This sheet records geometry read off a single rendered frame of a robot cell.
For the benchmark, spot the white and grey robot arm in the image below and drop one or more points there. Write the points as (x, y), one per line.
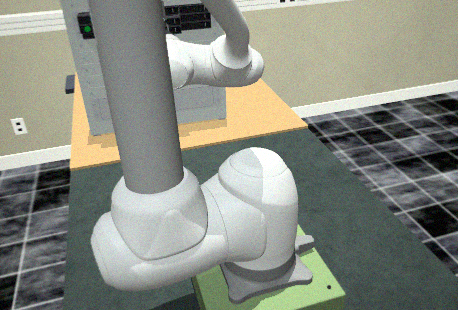
(162, 229)

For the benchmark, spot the orange flat board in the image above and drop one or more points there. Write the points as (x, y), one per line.
(252, 111)

